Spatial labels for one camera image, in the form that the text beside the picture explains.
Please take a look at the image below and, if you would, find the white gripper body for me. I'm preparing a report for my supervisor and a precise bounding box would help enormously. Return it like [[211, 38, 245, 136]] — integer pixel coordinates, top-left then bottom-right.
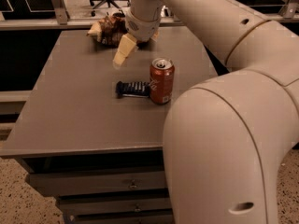
[[125, 11, 161, 42]]

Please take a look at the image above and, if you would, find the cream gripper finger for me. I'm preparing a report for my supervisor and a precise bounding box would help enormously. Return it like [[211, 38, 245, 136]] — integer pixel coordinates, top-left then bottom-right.
[[113, 33, 137, 69]]

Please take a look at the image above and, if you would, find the blue rxbar blueberry wrapper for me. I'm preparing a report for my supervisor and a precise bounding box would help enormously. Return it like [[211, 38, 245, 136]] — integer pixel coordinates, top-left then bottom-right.
[[115, 81, 150, 98]]

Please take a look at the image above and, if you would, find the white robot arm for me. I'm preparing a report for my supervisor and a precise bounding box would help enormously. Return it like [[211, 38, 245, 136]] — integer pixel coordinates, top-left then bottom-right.
[[116, 0, 299, 224]]

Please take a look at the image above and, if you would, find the red coke can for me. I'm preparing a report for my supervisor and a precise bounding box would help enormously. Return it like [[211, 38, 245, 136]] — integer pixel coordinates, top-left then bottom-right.
[[149, 58, 175, 105]]

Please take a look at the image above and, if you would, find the grey drawer cabinet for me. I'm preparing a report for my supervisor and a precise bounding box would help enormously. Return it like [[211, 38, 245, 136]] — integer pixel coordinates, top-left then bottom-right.
[[1, 26, 215, 224]]

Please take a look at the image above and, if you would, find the metal railing frame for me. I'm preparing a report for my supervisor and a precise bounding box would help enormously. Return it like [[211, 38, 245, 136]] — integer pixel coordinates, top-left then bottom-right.
[[1, 0, 298, 30]]

